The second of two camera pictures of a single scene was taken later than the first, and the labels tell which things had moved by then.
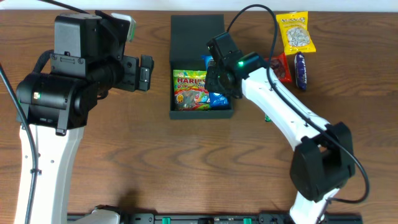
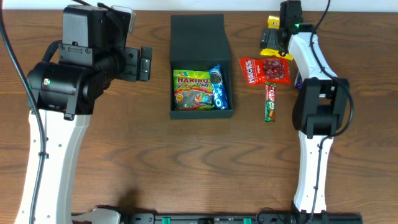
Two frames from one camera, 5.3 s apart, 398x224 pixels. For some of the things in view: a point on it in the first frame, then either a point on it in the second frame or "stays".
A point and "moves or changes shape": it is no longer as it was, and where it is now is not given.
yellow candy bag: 295,32 moves or changes shape
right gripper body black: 211,82 -> 277,39
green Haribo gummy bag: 189,91 stays
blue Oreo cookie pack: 217,99 moves or changes shape
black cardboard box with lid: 189,35 stays
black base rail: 232,218 stays
